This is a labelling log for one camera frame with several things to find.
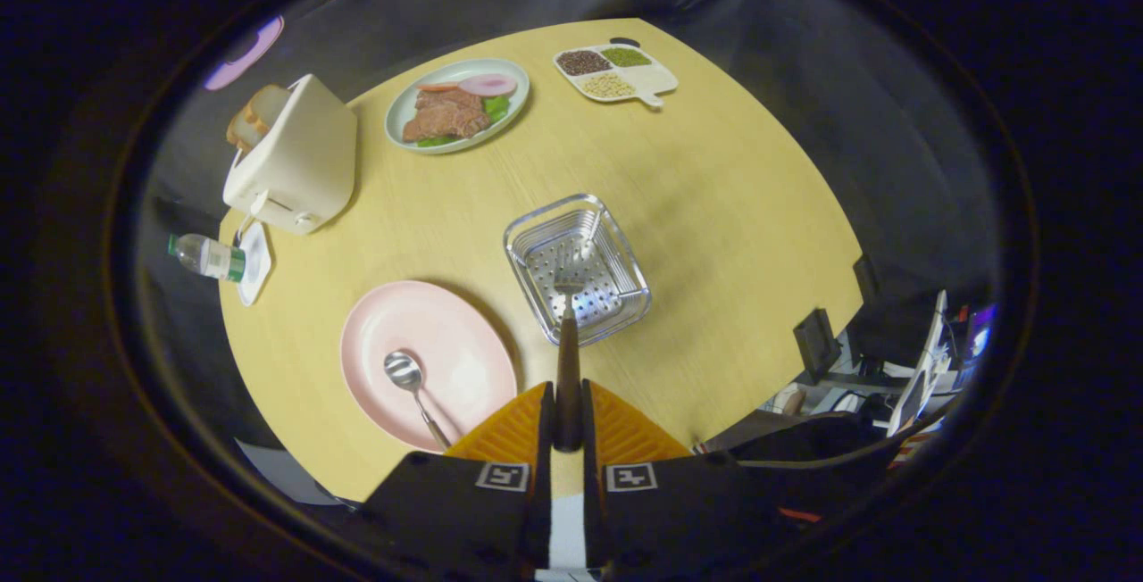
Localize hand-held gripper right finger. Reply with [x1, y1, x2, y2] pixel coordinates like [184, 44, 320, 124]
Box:
[582, 378, 788, 581]

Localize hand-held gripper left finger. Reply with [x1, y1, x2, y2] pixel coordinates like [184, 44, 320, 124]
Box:
[353, 380, 555, 581]

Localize wooden handled metal fork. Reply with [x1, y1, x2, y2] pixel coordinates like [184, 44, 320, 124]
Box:
[553, 243, 586, 452]

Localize wooden handled metal spoon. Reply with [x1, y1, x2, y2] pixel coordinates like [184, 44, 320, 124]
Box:
[384, 351, 452, 452]

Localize pink round plate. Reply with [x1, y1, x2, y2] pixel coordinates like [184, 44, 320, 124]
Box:
[340, 280, 519, 453]

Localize green lettuce leaf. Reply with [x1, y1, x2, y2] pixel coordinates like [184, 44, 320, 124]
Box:
[415, 96, 512, 148]

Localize white square pad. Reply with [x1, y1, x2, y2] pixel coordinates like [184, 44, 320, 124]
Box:
[237, 221, 272, 307]

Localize brown meat steak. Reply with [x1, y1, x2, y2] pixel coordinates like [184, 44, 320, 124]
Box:
[402, 87, 490, 143]

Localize white device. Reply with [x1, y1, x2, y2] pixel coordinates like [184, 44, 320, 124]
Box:
[889, 290, 949, 437]

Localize beige beans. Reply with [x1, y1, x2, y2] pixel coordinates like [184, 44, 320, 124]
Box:
[585, 73, 637, 99]

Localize pale green food plate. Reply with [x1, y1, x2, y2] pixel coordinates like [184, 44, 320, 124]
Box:
[385, 58, 530, 155]

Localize pink ham slice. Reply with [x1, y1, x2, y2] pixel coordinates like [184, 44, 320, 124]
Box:
[457, 73, 519, 98]

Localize white divided spice dish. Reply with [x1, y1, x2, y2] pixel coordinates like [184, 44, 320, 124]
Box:
[553, 44, 680, 109]

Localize cream white toaster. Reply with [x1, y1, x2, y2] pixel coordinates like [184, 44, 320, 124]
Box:
[222, 74, 358, 236]

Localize dark brown beans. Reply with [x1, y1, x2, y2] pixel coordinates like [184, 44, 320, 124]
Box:
[558, 50, 613, 76]

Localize clear plastic water bottle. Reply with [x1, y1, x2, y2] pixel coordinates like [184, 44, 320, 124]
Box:
[168, 234, 246, 283]

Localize blue lit screen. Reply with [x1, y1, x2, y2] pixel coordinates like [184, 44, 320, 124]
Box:
[967, 303, 994, 364]

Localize black backdrop cloth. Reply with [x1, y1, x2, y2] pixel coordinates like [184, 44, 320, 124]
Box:
[134, 0, 1001, 369]

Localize toast bread slice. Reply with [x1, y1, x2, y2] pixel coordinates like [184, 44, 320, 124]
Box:
[246, 85, 293, 141]
[226, 104, 260, 152]

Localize metal wire basket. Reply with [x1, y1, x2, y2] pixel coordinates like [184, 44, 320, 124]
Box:
[503, 194, 652, 348]

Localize black table edge bracket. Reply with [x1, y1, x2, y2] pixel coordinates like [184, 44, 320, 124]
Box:
[851, 254, 880, 302]
[793, 308, 843, 384]

